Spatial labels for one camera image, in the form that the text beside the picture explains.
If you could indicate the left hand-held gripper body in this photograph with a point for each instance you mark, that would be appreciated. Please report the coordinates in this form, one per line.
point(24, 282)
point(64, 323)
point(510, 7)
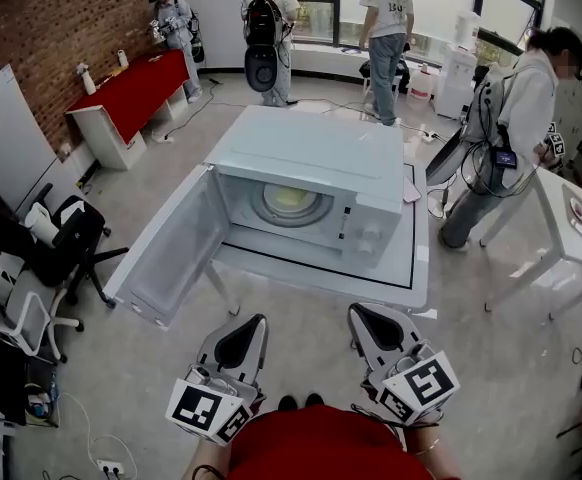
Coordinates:
point(198, 408)

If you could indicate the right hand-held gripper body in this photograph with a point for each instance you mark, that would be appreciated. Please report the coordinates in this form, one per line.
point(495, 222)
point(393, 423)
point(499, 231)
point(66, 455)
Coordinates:
point(421, 385)

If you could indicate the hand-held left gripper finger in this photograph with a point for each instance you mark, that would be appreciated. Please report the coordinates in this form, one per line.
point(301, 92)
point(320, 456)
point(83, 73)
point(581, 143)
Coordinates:
point(208, 348)
point(262, 353)

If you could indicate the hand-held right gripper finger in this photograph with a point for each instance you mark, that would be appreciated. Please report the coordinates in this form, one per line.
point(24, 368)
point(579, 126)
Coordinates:
point(358, 338)
point(406, 330)

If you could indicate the white round plate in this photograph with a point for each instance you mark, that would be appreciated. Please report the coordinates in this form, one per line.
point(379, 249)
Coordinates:
point(311, 203)

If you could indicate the white microwave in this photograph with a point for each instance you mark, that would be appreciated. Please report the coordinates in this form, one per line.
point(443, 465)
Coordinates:
point(311, 143)

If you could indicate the person's left forearm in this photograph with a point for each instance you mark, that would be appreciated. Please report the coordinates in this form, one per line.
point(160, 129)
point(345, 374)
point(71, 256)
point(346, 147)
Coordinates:
point(206, 455)

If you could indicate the person's right forearm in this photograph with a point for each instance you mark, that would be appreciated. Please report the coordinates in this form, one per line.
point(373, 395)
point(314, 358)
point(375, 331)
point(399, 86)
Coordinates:
point(436, 468)

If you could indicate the person's left black shoe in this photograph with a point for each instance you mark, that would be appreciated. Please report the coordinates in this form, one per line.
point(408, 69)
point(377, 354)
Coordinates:
point(287, 402)

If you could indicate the person's black shoe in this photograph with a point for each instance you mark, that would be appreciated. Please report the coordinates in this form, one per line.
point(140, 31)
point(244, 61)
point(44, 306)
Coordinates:
point(314, 400)
point(287, 402)

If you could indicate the person's right black shoe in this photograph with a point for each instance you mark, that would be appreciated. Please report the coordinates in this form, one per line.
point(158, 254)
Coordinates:
point(314, 400)

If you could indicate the white table with black line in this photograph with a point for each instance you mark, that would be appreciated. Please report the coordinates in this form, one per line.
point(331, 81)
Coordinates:
point(321, 273)

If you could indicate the person's red top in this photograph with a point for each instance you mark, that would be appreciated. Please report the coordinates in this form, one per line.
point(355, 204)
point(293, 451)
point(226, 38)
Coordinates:
point(321, 448)

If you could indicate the pink flat item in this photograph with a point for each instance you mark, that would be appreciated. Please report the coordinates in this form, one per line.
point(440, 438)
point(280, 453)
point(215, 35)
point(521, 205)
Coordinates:
point(411, 190)

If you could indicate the small waste bin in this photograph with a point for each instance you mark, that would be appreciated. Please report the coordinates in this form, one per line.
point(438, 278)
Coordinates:
point(40, 405)

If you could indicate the black office chair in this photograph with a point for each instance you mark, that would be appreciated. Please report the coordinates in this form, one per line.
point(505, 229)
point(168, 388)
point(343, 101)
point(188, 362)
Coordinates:
point(78, 238)

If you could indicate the white mesh chair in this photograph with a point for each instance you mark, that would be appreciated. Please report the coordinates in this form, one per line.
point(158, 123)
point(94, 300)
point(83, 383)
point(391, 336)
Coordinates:
point(26, 313)

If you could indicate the white desk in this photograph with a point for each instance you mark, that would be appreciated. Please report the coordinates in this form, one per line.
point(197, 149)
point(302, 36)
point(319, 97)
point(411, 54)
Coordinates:
point(556, 218)

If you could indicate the white floor power strip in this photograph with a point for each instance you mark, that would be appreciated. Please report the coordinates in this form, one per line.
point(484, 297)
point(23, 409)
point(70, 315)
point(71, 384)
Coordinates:
point(429, 137)

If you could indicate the black screen device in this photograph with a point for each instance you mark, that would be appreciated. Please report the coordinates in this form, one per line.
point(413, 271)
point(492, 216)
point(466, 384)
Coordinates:
point(504, 158)

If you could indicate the white electric kettle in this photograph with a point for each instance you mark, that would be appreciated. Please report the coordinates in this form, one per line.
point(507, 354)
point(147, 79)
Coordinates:
point(41, 225)

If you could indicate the grey desk tray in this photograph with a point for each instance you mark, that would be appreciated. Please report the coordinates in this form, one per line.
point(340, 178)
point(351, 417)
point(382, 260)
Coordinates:
point(578, 213)

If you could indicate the red topped cabinet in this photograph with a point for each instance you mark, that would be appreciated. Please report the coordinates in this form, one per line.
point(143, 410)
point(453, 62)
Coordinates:
point(101, 138)

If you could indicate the white plastic jug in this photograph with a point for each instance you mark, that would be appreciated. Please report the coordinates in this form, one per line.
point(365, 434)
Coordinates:
point(422, 84)

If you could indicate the red cloth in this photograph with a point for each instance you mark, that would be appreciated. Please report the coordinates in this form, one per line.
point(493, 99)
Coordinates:
point(131, 93)

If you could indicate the white water dispenser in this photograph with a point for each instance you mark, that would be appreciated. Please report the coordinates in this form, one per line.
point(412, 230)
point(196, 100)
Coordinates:
point(458, 68)

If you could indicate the white refrigerator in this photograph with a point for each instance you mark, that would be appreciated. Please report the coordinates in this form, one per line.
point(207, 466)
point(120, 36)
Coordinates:
point(6, 153)

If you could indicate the white spray bottle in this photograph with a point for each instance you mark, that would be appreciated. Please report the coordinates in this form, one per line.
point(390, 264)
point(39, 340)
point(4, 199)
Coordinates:
point(88, 82)

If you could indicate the small white bottle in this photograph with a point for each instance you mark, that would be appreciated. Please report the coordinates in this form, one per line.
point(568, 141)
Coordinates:
point(123, 59)

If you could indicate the black backpack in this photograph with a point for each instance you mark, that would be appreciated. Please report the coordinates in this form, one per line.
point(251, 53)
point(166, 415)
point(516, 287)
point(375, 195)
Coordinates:
point(263, 43)

